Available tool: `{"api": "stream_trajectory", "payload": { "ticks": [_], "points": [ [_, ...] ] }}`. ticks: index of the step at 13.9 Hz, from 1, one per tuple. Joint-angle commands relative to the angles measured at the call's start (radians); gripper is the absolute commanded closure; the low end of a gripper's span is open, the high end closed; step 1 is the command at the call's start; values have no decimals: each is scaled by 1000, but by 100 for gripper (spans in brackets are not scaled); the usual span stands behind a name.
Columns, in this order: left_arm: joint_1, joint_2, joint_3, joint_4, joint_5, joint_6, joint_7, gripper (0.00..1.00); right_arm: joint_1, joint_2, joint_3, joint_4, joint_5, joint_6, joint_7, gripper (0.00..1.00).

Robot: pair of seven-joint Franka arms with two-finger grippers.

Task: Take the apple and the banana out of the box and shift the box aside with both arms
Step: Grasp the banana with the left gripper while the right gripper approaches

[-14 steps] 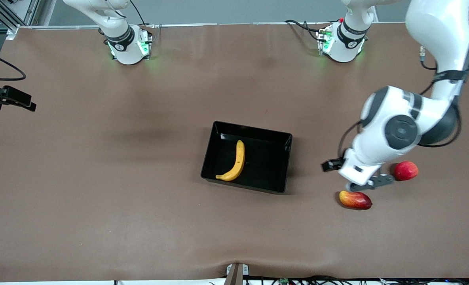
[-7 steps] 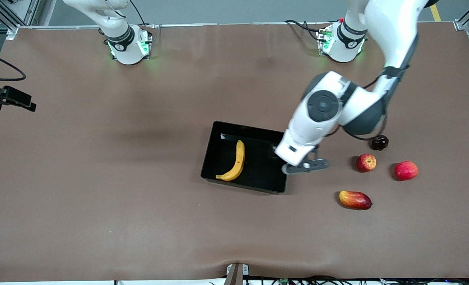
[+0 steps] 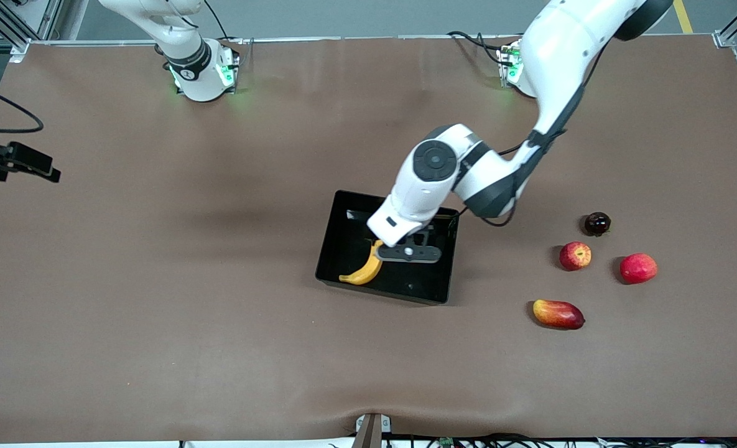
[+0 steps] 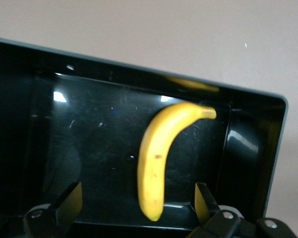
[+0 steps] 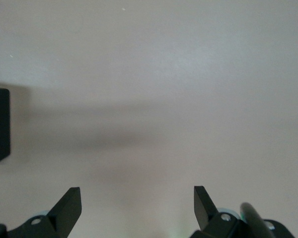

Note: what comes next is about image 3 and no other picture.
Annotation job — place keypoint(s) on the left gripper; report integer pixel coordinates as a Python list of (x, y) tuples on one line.
[(418, 239)]

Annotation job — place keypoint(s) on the yellow banana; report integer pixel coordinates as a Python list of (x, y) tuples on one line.
[(365, 272)]

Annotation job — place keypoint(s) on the black plastic box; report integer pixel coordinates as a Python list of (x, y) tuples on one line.
[(343, 249)]

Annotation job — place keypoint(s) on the small red yellow apple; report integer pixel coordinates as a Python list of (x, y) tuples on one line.
[(575, 256)]

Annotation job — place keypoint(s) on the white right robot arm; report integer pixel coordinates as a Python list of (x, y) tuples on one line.
[(200, 74)]

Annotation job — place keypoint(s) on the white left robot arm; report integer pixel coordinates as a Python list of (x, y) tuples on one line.
[(561, 50)]

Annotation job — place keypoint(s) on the red yellow mango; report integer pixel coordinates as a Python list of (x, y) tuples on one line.
[(558, 314)]

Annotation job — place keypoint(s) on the dark purple plum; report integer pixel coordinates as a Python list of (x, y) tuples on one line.
[(597, 223)]

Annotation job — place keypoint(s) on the red peach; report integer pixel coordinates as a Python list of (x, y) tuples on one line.
[(639, 268)]

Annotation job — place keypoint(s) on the brown table mat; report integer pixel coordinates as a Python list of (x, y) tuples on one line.
[(219, 311)]

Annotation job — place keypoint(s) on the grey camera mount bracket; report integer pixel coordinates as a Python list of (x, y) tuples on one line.
[(371, 429)]

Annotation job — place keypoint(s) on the silver table edge rail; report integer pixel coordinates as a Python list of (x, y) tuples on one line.
[(374, 38)]

